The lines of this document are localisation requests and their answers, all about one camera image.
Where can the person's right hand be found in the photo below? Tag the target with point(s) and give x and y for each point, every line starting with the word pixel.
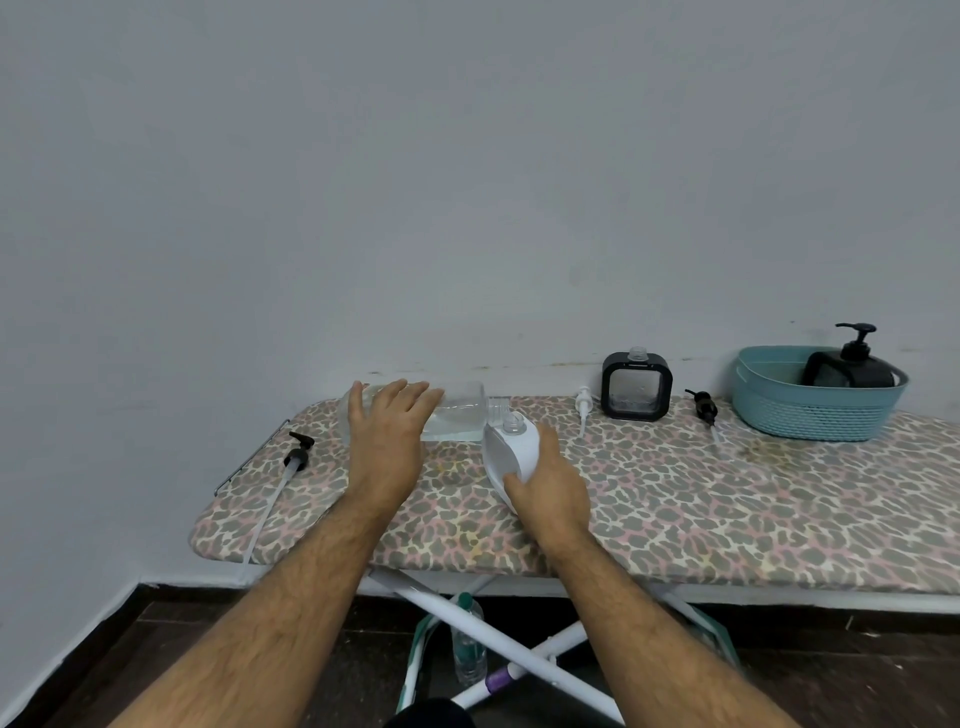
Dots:
pixel 551 502

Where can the person's left hand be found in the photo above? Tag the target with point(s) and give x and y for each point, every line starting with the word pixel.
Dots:
pixel 382 450

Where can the person's left middle finger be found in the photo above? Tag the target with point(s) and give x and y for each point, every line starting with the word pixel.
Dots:
pixel 395 399

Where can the person's left little finger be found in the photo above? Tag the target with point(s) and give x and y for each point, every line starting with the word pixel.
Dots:
pixel 358 401

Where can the person's left thumb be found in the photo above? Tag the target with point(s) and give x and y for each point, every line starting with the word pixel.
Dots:
pixel 433 409

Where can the person's right thumb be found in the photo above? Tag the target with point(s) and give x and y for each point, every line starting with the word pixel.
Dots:
pixel 516 489

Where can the clear plastic jug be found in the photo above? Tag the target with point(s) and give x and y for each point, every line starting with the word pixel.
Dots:
pixel 461 416

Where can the white soap dispenser bottle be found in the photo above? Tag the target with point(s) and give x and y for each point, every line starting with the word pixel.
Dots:
pixel 506 454

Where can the person's left forearm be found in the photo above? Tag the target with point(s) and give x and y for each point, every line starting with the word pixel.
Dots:
pixel 277 607

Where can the person's right forearm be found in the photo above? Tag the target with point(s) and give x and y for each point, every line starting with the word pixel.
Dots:
pixel 645 637

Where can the black pump head long tube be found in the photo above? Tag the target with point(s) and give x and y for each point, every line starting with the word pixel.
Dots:
pixel 295 459

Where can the white pump head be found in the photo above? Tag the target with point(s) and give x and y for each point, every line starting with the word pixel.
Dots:
pixel 583 403

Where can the square black-framed clear dispenser bottle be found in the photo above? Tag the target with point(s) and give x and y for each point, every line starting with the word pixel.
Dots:
pixel 636 386

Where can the clear water bottle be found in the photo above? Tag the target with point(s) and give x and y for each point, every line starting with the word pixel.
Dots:
pixel 468 645

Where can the leopard print ironing board cover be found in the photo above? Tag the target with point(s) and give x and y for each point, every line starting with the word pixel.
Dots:
pixel 712 502

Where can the black pump head short tube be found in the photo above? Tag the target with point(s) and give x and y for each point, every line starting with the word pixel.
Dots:
pixel 703 406

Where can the person's dark trousers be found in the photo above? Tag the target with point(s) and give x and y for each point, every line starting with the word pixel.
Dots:
pixel 429 716

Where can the teal plastic basket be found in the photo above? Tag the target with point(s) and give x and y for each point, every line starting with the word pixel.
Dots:
pixel 810 416

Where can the black soap dispenser with pump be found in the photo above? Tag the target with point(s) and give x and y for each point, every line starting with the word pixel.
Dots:
pixel 855 367

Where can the white ironing board frame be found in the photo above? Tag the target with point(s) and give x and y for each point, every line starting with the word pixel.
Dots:
pixel 442 611

